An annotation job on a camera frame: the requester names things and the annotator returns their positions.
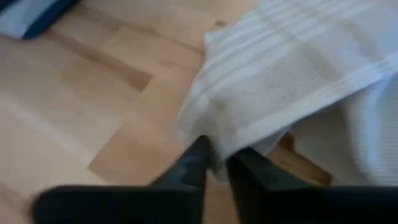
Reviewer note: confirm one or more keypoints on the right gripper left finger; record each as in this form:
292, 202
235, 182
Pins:
186, 180

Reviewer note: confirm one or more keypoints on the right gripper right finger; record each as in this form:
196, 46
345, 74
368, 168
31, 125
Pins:
258, 193

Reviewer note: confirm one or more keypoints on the white ribbed towel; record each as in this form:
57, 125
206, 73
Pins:
280, 77

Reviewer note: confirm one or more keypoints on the navy white striped fabric basket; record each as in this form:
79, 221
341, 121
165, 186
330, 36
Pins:
37, 18

